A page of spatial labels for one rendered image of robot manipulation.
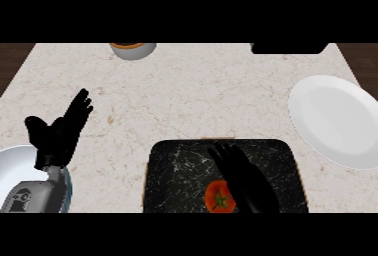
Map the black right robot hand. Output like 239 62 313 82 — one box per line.
206 142 282 214

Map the white oval plate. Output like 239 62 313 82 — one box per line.
288 75 378 170

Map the red tomato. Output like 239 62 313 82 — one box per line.
203 179 237 214

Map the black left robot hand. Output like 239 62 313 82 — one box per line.
23 88 94 169

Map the grey cup with orange content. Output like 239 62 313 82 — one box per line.
108 42 158 61

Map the white bowl with blue rim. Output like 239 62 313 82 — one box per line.
0 144 74 214

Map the black marble tray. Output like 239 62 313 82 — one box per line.
141 138 310 214

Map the black appliance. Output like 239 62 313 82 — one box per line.
249 42 329 55

